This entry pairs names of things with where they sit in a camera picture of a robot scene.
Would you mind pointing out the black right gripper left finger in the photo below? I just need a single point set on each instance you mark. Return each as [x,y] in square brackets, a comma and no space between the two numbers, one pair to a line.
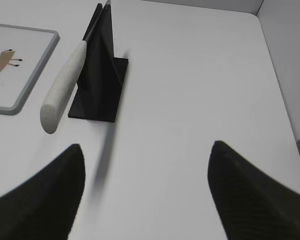
[45,206]

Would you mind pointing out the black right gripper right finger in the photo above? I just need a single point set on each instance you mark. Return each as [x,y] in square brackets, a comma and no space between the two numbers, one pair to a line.
[251,205]

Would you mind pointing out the white handled kitchen knife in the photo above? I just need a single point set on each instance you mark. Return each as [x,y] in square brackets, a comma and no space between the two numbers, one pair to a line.
[58,96]

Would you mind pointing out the black knife stand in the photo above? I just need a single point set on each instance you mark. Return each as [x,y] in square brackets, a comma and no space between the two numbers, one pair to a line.
[101,79]

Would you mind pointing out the deer print cutting board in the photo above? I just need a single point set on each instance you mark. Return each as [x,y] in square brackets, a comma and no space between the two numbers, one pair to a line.
[24,53]

